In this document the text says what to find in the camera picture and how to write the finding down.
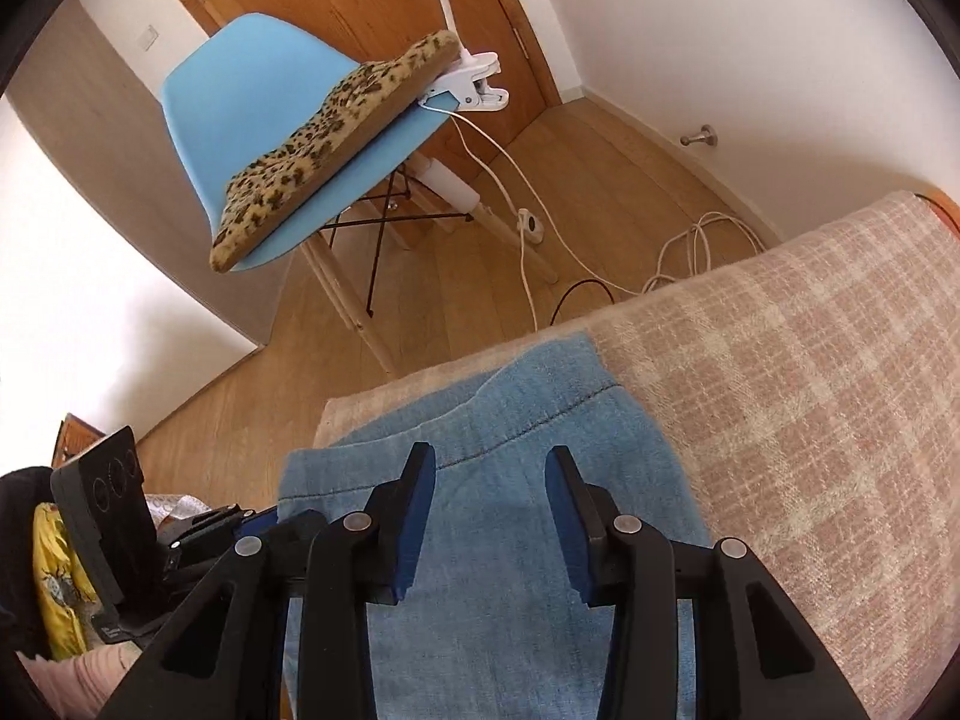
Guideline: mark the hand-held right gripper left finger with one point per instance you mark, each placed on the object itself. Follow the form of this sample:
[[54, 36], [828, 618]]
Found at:
[[416, 532]]

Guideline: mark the white wall switch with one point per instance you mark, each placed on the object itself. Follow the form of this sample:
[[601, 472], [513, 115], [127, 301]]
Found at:
[[150, 36]]

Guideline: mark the white clamp lamp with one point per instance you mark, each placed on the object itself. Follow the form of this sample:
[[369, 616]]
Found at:
[[472, 75]]

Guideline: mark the blue denim pants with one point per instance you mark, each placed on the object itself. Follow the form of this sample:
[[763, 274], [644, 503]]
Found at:
[[510, 420]]

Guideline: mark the pink checked blanket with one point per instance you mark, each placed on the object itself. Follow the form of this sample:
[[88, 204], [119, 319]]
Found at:
[[787, 360]]

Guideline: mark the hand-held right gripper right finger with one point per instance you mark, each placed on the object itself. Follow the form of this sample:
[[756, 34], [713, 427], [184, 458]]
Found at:
[[562, 532]]

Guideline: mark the leopard print seat cushion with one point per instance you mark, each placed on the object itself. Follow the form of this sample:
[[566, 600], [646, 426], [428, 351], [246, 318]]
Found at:
[[315, 142]]

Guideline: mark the yellow patterned cloth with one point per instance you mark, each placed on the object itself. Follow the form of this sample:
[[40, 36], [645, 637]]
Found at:
[[56, 585]]

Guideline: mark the metal door stopper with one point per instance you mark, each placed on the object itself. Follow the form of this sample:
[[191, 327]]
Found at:
[[701, 136]]

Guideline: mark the white patterned cloth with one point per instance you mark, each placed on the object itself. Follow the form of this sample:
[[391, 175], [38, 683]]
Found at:
[[174, 508]]

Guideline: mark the brown wooden furniture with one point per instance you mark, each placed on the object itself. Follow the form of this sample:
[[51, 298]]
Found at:
[[75, 435]]

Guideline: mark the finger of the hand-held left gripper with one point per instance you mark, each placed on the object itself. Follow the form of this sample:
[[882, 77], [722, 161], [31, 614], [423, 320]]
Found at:
[[214, 536]]

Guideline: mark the light blue shell chair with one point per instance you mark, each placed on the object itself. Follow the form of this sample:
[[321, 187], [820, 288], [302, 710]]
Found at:
[[225, 90]]

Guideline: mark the pink cloth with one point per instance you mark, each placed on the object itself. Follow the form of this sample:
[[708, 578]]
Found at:
[[75, 682]]

